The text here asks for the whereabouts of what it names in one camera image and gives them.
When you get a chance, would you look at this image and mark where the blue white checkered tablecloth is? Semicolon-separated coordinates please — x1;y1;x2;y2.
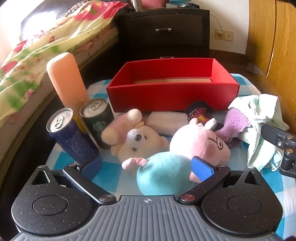
44;73;296;241

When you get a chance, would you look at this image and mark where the dark wooden nightstand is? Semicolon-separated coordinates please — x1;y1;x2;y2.
116;9;210;78

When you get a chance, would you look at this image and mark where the pink mesh basket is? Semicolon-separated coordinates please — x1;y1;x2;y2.
141;0;166;11

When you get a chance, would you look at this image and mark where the clear plastic wrapper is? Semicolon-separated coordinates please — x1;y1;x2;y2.
246;61;264;75

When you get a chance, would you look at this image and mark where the wooden wardrobe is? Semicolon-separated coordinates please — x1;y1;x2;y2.
246;0;296;149

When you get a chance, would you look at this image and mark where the light green towel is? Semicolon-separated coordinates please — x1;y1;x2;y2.
228;94;289;172

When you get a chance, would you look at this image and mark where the dark knitted hat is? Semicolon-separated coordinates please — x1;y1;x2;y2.
185;101;214;124

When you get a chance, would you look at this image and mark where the floral blanket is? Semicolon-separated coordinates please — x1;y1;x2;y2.
0;0;135;121

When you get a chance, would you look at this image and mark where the blue drink can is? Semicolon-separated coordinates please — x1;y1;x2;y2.
46;108;100;165

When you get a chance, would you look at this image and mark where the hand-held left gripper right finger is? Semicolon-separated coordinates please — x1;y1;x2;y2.
178;156;266;204

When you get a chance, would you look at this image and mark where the dark green drink can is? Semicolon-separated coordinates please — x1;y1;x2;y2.
80;98;115;149

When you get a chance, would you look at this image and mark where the pink pig plush toy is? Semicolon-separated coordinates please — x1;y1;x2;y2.
121;118;232;197

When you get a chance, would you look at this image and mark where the dark wooden bed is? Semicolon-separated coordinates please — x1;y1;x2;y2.
0;7;122;200

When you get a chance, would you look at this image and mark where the red cardboard box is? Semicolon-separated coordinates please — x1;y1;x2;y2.
106;58;240;113

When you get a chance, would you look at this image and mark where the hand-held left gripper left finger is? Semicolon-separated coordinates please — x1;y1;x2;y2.
24;156;116;205

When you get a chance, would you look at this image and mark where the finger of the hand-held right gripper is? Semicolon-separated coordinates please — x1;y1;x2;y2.
261;124;296;178

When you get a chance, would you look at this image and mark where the purple fuzzy cloth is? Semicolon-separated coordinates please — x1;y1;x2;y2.
215;108;251;149

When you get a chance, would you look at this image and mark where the yellow can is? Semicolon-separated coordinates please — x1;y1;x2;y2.
73;112;89;135

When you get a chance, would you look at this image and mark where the cream fabric pouch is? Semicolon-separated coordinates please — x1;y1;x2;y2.
147;112;188;136

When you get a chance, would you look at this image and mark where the orange ribbed bottle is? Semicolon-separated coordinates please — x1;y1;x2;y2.
46;52;89;114

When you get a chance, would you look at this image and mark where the cream teddy bear plush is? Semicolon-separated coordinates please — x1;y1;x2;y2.
101;108;169;163

